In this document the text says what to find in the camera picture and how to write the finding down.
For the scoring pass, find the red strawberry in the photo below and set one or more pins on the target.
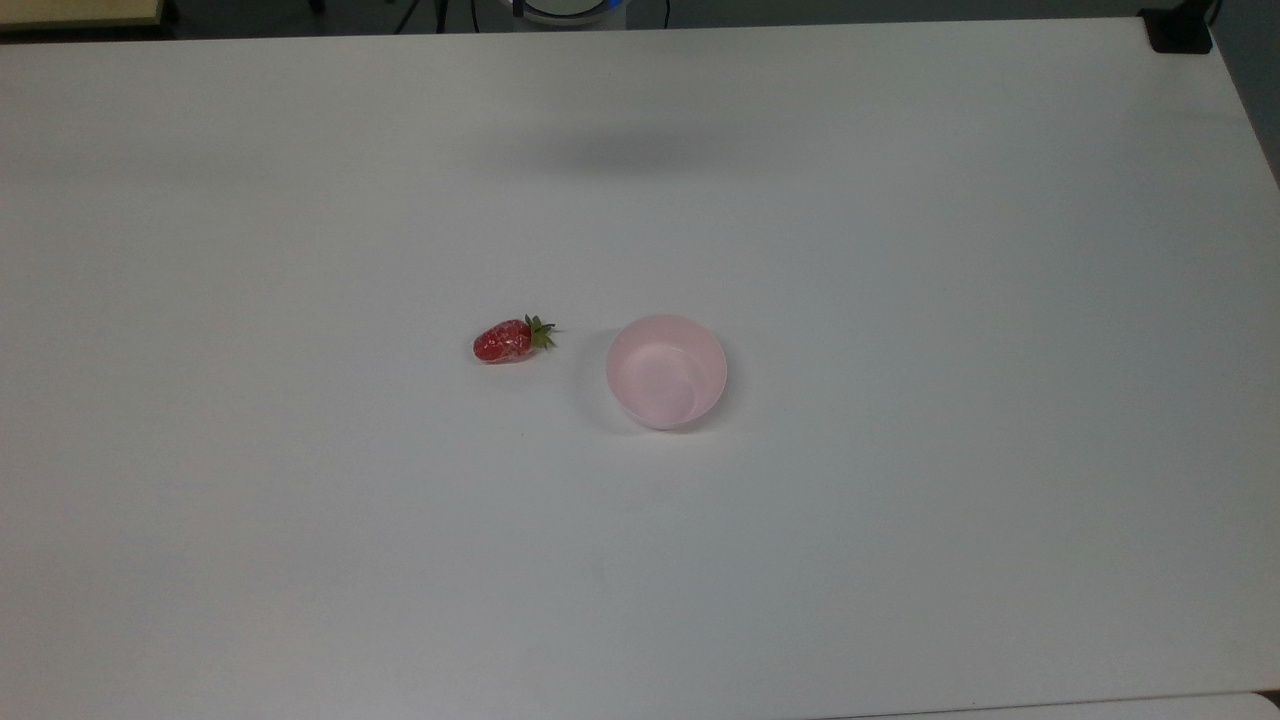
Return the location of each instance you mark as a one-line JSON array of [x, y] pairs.
[[505, 342]]

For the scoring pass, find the pink plastic bowl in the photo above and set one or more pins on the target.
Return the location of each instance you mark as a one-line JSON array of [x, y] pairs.
[[665, 375]]

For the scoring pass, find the black table clamp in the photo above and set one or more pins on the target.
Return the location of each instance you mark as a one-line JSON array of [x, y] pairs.
[[1180, 32]]

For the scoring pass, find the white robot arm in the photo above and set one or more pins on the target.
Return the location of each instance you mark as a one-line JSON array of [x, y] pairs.
[[562, 17]]

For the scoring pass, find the wooden furniture piece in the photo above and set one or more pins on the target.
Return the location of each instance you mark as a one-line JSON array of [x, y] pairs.
[[75, 10]]

